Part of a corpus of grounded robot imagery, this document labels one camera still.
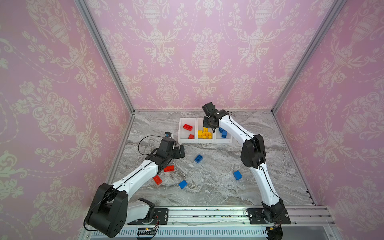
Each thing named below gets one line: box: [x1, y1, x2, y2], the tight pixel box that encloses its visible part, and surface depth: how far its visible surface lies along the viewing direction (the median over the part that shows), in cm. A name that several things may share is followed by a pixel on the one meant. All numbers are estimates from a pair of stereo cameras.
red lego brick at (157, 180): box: [152, 175, 163, 186], surface depth 87 cm
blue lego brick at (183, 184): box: [178, 180, 188, 189], surface depth 87 cm
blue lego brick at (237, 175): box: [233, 170, 242, 181], surface depth 89 cm
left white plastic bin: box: [178, 118, 197, 143], surface depth 106 cm
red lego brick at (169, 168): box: [163, 165, 175, 172], surface depth 91 cm
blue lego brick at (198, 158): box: [194, 154, 203, 164], surface depth 96 cm
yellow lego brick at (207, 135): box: [202, 132, 212, 139], surface depth 105 cm
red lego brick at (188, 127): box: [183, 123, 193, 132], surface depth 111 cm
